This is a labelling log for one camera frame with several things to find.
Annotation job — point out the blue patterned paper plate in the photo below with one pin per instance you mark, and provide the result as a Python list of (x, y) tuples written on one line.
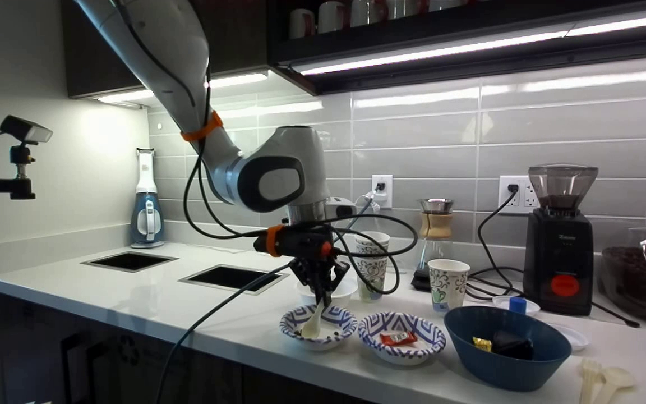
[(416, 348), (338, 329)]

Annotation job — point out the small blue cap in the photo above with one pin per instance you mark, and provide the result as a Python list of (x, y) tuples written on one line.
[(517, 305)]

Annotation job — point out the dark cabinet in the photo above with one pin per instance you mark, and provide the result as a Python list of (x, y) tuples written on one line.
[(487, 22), (77, 360)]

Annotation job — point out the white mug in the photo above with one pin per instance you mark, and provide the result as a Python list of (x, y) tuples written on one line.
[(332, 14), (367, 12), (301, 22)]

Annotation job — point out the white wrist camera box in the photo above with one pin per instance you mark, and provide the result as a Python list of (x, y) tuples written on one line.
[(340, 207)]

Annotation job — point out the under-cabinet light strip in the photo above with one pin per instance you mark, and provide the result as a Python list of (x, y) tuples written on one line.
[(123, 95), (487, 46)]

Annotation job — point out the red ketchup packet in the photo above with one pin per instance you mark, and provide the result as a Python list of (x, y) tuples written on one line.
[(398, 339)]

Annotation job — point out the glass pour-over coffee carafe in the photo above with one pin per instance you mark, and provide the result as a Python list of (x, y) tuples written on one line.
[(436, 224)]

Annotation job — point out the dark chrome countertop appliance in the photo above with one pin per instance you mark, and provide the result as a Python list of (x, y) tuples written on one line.
[(638, 284)]

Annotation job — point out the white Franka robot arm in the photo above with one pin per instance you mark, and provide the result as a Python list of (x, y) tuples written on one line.
[(151, 46)]

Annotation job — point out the dark upper cabinet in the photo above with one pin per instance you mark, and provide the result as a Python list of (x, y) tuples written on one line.
[(487, 22)]

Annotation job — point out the white plug adapter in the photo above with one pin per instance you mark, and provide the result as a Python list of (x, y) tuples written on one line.
[(369, 203)]

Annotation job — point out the steel framed counter opening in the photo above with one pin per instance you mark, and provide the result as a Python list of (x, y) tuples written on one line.
[(128, 261), (229, 277)]

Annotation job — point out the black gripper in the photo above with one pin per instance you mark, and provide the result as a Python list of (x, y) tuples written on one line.
[(312, 244)]

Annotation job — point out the white wall outlet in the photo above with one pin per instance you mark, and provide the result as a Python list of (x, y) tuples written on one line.
[(381, 183), (526, 200)]

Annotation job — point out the white plastic lid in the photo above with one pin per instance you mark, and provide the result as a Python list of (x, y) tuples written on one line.
[(499, 304)]

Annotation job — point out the black coffee grinder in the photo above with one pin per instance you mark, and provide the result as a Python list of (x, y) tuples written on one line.
[(559, 255)]

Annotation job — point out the dark object in bowl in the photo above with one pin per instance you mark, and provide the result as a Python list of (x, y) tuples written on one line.
[(515, 344)]

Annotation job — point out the dark blue bowl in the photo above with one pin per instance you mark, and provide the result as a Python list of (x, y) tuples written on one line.
[(504, 371)]

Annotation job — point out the yellow packet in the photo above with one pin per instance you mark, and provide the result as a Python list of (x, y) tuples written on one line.
[(483, 344)]

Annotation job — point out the dark lower cabinet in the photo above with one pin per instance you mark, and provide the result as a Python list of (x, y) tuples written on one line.
[(77, 360)]

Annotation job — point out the small black stereo camera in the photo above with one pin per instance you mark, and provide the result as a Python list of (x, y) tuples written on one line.
[(26, 129)]

